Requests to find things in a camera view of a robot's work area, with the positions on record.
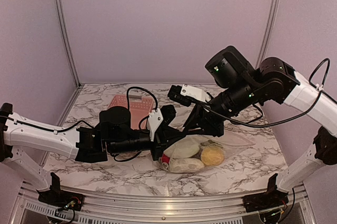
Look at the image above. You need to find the white toy vegetable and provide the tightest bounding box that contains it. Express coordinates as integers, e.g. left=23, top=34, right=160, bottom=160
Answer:
left=168, top=158, right=205, bottom=173
left=163, top=138, right=200, bottom=159

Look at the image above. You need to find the red toy apple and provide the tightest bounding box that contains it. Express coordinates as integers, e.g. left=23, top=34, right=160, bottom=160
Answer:
left=161, top=154, right=170, bottom=165

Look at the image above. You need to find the yellow toy lemon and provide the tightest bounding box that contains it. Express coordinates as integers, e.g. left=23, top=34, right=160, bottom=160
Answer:
left=200, top=147, right=225, bottom=167

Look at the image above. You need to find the clear pink zip top bag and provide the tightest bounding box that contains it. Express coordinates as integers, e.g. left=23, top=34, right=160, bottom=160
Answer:
left=157, top=131, right=254, bottom=173

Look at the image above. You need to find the pink perforated plastic basket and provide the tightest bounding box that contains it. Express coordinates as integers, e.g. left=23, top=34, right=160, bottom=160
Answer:
left=107, top=94, right=155, bottom=130

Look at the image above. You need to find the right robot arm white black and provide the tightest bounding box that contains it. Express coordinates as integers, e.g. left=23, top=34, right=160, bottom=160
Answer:
left=180, top=46, right=336, bottom=207

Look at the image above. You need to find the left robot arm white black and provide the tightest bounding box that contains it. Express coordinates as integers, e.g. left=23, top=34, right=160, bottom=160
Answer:
left=1, top=103, right=186, bottom=206

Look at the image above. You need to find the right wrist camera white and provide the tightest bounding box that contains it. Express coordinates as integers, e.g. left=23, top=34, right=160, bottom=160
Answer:
left=167, top=84, right=213, bottom=106

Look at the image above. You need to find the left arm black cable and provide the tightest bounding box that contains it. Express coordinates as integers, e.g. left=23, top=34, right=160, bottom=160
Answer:
left=0, top=86, right=160, bottom=163

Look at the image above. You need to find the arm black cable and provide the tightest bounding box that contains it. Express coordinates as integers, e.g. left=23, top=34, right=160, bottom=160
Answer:
left=0, top=86, right=160, bottom=163
left=189, top=57, right=332, bottom=129

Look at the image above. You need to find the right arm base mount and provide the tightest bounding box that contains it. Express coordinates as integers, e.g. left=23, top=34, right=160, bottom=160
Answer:
left=243, top=173, right=289, bottom=212

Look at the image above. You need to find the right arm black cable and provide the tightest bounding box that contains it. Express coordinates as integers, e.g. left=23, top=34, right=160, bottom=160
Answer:
left=189, top=57, right=332, bottom=129

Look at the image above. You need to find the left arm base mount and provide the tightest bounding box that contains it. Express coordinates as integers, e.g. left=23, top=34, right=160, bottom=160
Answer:
left=37, top=172, right=84, bottom=211

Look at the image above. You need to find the aluminium front rail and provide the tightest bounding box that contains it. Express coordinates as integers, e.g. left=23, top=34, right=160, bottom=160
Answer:
left=9, top=182, right=318, bottom=223

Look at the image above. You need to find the right aluminium frame post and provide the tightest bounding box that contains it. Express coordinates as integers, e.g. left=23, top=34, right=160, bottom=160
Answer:
left=256, top=0, right=280, bottom=67

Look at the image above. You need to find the aluminium frame post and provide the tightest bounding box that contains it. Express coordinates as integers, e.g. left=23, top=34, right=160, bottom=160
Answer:
left=54, top=0, right=81, bottom=89
left=256, top=0, right=280, bottom=67

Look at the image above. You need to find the left aluminium frame post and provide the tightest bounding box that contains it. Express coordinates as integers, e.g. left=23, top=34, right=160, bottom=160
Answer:
left=54, top=0, right=81, bottom=89

